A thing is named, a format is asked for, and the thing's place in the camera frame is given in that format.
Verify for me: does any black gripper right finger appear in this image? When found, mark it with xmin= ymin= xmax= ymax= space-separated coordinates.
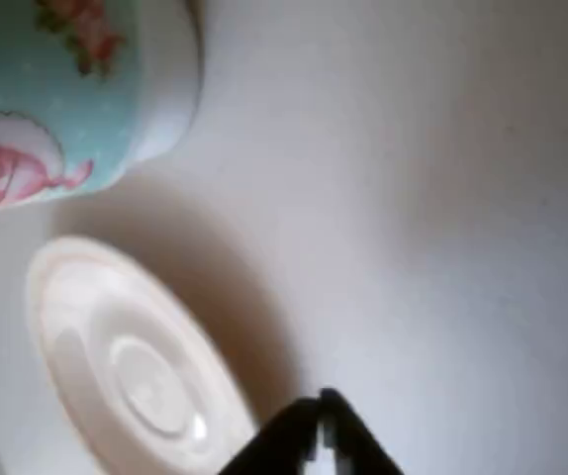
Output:
xmin=319 ymin=387 xmax=407 ymax=475

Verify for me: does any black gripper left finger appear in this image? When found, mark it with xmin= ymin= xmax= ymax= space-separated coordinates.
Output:
xmin=223 ymin=396 xmax=325 ymax=475

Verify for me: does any white ceramic mug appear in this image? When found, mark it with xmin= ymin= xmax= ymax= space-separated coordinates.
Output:
xmin=0 ymin=0 xmax=204 ymax=215

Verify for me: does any cream white saucer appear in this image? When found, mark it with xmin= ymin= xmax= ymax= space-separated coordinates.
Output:
xmin=25 ymin=236 xmax=266 ymax=475

